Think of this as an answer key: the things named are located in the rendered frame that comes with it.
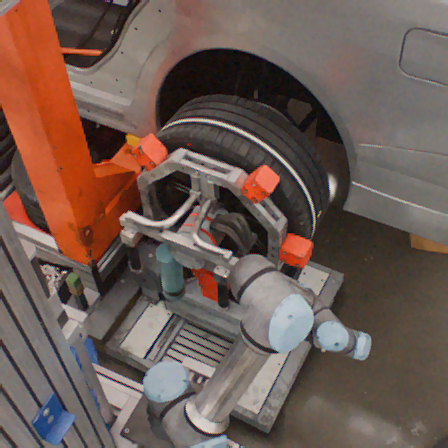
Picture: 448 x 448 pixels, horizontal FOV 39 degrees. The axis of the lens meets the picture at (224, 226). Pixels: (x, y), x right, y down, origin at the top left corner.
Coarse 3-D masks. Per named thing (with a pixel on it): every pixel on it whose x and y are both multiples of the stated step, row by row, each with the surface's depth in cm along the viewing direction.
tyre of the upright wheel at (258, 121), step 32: (224, 96) 209; (192, 128) 200; (224, 128) 197; (256, 128) 198; (288, 128) 203; (256, 160) 193; (288, 160) 199; (320, 160) 209; (288, 192) 196; (320, 192) 210; (288, 224) 206
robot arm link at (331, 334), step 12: (324, 312) 170; (312, 324) 170; (324, 324) 166; (336, 324) 165; (324, 336) 165; (336, 336) 163; (348, 336) 167; (324, 348) 167; (336, 348) 164; (348, 348) 169
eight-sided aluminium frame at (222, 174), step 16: (176, 160) 197; (192, 160) 200; (208, 160) 197; (144, 176) 212; (160, 176) 207; (208, 176) 196; (224, 176) 192; (240, 176) 192; (144, 192) 219; (240, 192) 193; (144, 208) 226; (160, 208) 231; (256, 208) 194; (272, 208) 198; (272, 224) 196; (272, 240) 202; (272, 256) 209
